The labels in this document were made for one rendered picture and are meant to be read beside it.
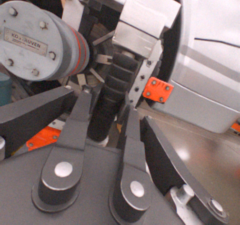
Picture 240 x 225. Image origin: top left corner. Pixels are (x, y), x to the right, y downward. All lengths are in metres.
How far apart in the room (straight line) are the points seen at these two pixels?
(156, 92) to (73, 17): 0.32
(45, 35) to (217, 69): 0.64
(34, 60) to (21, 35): 0.04
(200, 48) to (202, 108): 0.28
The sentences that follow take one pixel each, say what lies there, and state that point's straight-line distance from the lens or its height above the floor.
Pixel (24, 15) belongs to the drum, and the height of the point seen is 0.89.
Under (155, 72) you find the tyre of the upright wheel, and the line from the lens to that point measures 0.47.
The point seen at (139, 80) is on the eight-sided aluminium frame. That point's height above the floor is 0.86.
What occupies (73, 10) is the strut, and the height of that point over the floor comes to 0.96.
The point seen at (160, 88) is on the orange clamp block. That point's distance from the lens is 0.40.
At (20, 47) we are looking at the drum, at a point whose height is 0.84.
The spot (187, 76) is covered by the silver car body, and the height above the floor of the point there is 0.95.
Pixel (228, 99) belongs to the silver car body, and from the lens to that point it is 0.77.
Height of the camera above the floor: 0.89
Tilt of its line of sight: 19 degrees down
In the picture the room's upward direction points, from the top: 24 degrees clockwise
